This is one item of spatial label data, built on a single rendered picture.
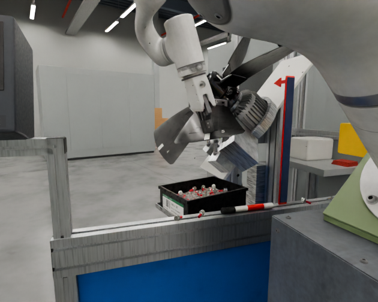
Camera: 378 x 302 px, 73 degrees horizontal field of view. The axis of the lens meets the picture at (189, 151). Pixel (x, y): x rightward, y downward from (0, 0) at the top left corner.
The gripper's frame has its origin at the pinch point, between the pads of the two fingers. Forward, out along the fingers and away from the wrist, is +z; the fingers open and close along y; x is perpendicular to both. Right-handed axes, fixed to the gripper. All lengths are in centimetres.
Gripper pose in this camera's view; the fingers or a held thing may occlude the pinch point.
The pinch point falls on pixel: (207, 126)
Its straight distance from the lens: 78.9
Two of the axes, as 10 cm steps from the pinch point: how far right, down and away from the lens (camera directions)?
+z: 2.8, 9.3, 2.4
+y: -3.1, -1.5, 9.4
